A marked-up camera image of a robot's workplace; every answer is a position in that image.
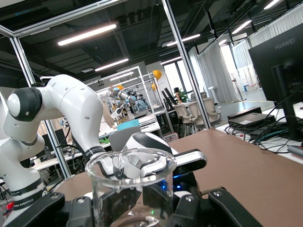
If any black Huawei monitor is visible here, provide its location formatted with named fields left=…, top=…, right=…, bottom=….
left=248, top=35, right=303, bottom=142

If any teal storage box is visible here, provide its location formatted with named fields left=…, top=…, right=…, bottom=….
left=117, top=119, right=141, bottom=131

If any green potted plant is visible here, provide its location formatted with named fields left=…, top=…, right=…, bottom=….
left=176, top=88, right=187, bottom=103

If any clear glass measuring beaker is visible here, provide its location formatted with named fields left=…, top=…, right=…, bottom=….
left=84, top=148, right=178, bottom=227

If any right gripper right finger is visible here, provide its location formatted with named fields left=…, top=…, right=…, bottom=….
left=169, top=186, right=263, bottom=227

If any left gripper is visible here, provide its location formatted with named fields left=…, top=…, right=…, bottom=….
left=174, top=173, right=202, bottom=197

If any black flat device box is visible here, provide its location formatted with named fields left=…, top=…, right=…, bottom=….
left=231, top=114, right=276, bottom=130
left=227, top=106, right=262, bottom=120

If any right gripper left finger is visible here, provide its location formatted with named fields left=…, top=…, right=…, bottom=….
left=10, top=192, right=94, bottom=227

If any white pleated curtain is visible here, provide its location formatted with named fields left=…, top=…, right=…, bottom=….
left=196, top=37, right=240, bottom=104

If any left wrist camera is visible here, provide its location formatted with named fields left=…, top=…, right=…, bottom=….
left=174, top=148, right=208, bottom=176

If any brown table mat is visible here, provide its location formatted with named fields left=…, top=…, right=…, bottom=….
left=46, top=127, right=303, bottom=227

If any white office chair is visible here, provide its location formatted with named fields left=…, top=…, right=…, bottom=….
left=189, top=96, right=223, bottom=132
left=173, top=104, right=197, bottom=133

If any person in blue clothes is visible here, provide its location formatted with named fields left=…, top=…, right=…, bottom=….
left=136, top=94, right=150, bottom=112

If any black cable bundle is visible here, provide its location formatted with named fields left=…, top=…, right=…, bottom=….
left=223, top=118, right=303, bottom=154

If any ceiling tube light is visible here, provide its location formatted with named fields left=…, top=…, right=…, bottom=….
left=57, top=23, right=118, bottom=47
left=94, top=58, right=130, bottom=72
left=263, top=0, right=284, bottom=10
left=166, top=34, right=201, bottom=47
left=231, top=20, right=253, bottom=35

